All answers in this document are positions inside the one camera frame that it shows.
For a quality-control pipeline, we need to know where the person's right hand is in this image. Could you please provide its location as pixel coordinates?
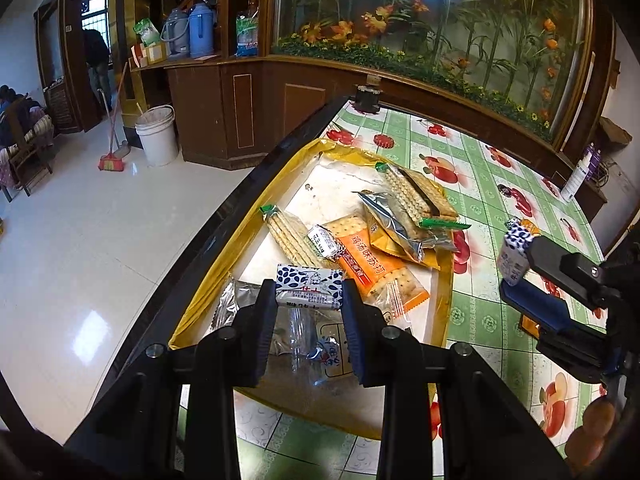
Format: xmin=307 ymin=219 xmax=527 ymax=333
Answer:
xmin=565 ymin=397 xmax=618 ymax=473

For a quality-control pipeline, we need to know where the small cardboard box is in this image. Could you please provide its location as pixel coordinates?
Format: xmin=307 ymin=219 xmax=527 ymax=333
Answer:
xmin=142 ymin=41 xmax=168 ymax=65

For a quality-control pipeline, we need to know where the wooden door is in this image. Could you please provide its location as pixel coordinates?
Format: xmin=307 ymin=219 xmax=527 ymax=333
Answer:
xmin=57 ymin=0 xmax=103 ymax=133

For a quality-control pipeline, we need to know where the silver foil snack packet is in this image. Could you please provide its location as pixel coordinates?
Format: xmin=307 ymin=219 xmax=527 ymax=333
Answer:
xmin=357 ymin=190 xmax=458 ymax=263

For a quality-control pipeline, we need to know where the artificial flower glass display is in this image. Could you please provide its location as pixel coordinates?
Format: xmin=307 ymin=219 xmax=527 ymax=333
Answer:
xmin=270 ymin=0 xmax=593 ymax=143

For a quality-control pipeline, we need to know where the gold pillar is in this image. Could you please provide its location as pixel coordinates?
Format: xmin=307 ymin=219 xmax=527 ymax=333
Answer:
xmin=107 ymin=0 xmax=151 ymax=128

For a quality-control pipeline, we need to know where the white spray bottle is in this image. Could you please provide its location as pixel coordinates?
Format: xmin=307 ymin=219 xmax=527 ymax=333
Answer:
xmin=560 ymin=142 xmax=601 ymax=203

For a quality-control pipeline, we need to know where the wooden chair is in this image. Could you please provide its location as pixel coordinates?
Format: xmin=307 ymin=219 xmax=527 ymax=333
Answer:
xmin=0 ymin=97 xmax=56 ymax=196

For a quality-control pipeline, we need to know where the brown cardboard piece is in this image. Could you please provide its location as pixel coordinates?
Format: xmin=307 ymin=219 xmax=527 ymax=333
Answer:
xmin=600 ymin=116 xmax=633 ymax=147

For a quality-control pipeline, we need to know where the green white bag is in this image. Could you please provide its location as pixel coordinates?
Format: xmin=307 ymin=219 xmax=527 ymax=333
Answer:
xmin=134 ymin=18 xmax=160 ymax=47

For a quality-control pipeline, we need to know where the barred window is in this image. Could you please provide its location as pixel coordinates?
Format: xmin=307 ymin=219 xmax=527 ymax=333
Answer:
xmin=80 ymin=0 xmax=108 ymax=31

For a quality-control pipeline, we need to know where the white plastic bucket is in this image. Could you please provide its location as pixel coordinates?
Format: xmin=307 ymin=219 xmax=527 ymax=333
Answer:
xmin=135 ymin=105 xmax=179 ymax=167

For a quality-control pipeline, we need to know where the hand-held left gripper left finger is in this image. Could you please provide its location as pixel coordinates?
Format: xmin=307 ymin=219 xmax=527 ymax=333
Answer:
xmin=65 ymin=280 xmax=278 ymax=480

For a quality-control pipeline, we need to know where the blue thermos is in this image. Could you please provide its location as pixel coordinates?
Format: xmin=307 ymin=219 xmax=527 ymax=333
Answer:
xmin=187 ymin=2 xmax=216 ymax=59

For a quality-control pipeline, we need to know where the green ended cracker pack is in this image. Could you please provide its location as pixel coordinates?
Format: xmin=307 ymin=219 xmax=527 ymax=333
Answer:
xmin=259 ymin=204 xmax=336 ymax=271
xmin=375 ymin=161 xmax=472 ymax=231

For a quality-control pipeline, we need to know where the yellow rimmed tray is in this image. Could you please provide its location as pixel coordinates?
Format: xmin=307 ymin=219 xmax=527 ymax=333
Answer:
xmin=170 ymin=137 xmax=456 ymax=441

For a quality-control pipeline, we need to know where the wooden cabinet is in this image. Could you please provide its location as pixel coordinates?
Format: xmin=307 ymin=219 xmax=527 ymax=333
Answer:
xmin=127 ymin=52 xmax=608 ymax=221

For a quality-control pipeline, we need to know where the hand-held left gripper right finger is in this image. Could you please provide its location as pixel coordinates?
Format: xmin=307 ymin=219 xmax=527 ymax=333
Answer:
xmin=340 ymin=280 xmax=571 ymax=480

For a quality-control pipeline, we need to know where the black framed table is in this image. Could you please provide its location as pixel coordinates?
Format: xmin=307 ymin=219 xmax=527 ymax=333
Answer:
xmin=65 ymin=92 xmax=618 ymax=480

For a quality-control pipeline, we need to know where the orange cracker packet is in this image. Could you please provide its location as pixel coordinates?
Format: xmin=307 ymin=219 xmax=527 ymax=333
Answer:
xmin=320 ymin=215 xmax=431 ymax=323

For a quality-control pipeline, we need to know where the small white snack packet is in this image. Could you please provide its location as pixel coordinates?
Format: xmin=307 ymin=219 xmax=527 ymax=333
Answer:
xmin=306 ymin=224 xmax=346 ymax=261

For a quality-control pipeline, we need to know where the clear snack bag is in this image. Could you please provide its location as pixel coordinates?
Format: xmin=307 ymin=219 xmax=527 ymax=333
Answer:
xmin=207 ymin=277 xmax=401 ymax=391

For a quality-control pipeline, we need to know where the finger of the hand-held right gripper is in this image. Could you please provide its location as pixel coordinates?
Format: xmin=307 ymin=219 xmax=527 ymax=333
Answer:
xmin=500 ymin=280 xmax=571 ymax=336
xmin=525 ymin=236 xmax=608 ymax=311

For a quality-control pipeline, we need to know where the red yellow broom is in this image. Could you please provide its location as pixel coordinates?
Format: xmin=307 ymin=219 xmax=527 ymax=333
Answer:
xmin=97 ymin=62 xmax=128 ymax=173

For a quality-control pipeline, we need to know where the grey thermos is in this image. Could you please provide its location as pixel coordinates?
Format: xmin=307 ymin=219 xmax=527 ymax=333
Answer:
xmin=160 ymin=8 xmax=191 ymax=58

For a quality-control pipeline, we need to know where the black table clamp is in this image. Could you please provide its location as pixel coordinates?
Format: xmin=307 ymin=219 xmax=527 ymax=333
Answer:
xmin=352 ymin=84 xmax=383 ymax=113

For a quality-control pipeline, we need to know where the fruit print tablecloth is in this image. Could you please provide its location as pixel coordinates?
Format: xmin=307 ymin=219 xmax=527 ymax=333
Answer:
xmin=235 ymin=100 xmax=608 ymax=480

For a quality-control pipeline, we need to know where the white blue patterned snack packet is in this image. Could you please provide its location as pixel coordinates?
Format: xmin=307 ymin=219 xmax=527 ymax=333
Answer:
xmin=497 ymin=217 xmax=533 ymax=286
xmin=275 ymin=265 xmax=346 ymax=308

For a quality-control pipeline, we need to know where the wicker basket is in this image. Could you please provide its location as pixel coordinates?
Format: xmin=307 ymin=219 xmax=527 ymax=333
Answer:
xmin=44 ymin=80 xmax=83 ymax=131

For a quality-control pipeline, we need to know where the yellow cracker packet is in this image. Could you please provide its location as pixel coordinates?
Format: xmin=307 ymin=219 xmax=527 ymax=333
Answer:
xmin=367 ymin=220 xmax=441 ymax=271

